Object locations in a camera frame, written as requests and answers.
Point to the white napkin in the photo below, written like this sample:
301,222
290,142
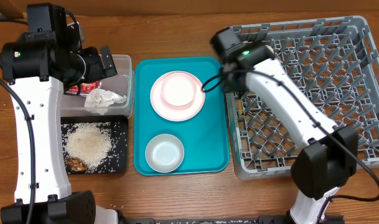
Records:
98,100

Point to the white rice pile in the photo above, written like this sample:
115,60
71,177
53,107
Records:
88,142

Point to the grey dishwasher rack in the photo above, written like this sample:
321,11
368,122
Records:
335,63

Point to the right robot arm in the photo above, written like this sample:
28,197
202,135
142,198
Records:
327,152

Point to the teal serving tray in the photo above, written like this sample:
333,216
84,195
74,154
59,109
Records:
205,136

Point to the black plastic tray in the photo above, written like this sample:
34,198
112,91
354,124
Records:
116,159

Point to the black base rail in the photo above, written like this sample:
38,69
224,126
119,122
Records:
268,219

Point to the brown food scrap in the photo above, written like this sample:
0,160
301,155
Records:
76,165

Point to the white paper cup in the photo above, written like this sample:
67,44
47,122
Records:
270,48

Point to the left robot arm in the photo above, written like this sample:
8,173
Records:
37,70

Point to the clear plastic bin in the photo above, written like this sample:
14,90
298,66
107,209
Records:
122,84

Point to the grey small bowl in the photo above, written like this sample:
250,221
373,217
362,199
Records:
164,153

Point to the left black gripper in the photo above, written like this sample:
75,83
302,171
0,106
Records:
98,71

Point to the wooden chopstick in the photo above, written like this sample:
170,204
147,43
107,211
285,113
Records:
240,108

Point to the small pink bowl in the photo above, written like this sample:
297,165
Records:
178,89

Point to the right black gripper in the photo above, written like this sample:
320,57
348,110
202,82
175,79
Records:
217,40

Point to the large pink plate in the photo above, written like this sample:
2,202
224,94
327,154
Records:
176,113

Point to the red foil snack wrapper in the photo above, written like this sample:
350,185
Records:
83,88

